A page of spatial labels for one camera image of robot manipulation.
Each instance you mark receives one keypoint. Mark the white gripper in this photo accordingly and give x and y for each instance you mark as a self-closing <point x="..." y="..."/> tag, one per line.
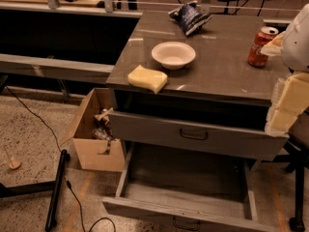
<point x="297" y="43"/>

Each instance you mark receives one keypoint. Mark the red coke can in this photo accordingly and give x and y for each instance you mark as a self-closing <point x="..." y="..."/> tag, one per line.
<point x="255" y="57"/>

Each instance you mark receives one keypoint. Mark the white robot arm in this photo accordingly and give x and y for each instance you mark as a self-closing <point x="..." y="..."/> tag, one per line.
<point x="295" y="48"/>

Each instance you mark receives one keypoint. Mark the grey drawer cabinet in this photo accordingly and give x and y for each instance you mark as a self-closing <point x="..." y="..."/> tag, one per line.
<point x="218" y="88"/>

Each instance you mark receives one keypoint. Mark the grey top drawer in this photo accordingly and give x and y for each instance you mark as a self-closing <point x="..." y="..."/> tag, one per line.
<point x="251" y="144"/>

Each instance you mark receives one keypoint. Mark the grey drawer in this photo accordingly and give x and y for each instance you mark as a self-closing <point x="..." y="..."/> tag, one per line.
<point x="251" y="144"/>
<point x="189" y="190"/>

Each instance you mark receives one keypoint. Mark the grey middle drawer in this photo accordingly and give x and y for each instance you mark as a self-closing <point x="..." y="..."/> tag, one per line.
<point x="189" y="190"/>

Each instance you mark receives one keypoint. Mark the blue chip bag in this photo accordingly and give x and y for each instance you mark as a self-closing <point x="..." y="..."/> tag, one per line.
<point x="188" y="18"/>

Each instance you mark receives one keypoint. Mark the white paper bowl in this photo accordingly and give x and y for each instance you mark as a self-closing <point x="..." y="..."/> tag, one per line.
<point x="173" y="55"/>

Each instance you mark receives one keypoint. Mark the yellow sponge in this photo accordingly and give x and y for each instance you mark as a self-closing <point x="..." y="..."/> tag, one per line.
<point x="148" y="79"/>

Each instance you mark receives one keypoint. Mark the crumpled wrappers in box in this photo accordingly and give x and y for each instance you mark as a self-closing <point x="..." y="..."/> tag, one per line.
<point x="102" y="128"/>

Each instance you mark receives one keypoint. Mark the cardboard box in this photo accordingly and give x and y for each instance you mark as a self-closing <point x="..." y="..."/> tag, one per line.
<point x="94" y="154"/>

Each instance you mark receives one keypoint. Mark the grey metal bench beam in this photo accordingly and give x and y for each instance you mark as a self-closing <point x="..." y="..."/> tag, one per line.
<point x="54" y="68"/>

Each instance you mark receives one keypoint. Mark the black stand leg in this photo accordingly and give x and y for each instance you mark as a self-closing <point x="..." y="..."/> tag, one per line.
<point x="53" y="186"/>

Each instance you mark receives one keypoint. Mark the small wooden spinning top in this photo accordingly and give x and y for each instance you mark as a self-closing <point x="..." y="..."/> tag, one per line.
<point x="14" y="164"/>

